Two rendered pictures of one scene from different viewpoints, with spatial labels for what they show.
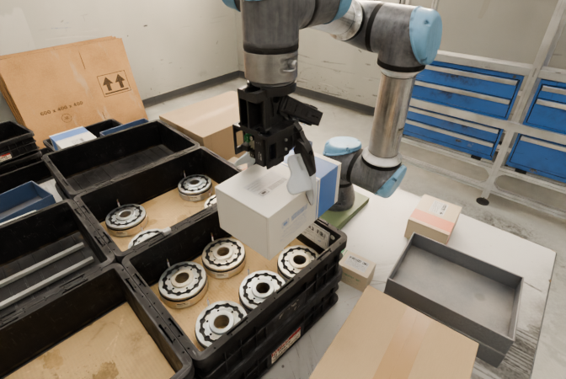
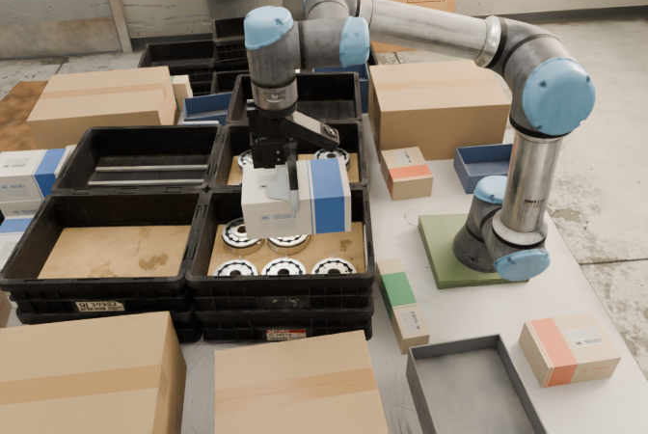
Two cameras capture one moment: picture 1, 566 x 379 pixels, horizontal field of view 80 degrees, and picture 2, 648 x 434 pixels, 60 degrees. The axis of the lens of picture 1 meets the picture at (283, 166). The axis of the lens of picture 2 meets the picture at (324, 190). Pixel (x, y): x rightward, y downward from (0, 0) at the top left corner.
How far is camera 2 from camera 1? 0.72 m
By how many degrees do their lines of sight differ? 38
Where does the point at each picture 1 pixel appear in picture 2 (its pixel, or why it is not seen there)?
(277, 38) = (258, 76)
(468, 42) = not seen: outside the picture
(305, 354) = not seen: hidden behind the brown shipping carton
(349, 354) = (286, 356)
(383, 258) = not seen: hidden behind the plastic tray
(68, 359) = (151, 238)
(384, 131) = (508, 194)
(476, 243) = (605, 412)
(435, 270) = (484, 386)
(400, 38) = (518, 91)
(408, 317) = (359, 373)
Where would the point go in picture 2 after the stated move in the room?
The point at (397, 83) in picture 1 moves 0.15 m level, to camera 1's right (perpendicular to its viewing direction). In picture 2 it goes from (521, 142) to (600, 176)
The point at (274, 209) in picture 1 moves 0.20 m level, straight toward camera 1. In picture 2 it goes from (253, 201) to (160, 261)
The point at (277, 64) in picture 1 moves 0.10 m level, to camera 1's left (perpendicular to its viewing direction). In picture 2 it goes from (260, 94) to (224, 74)
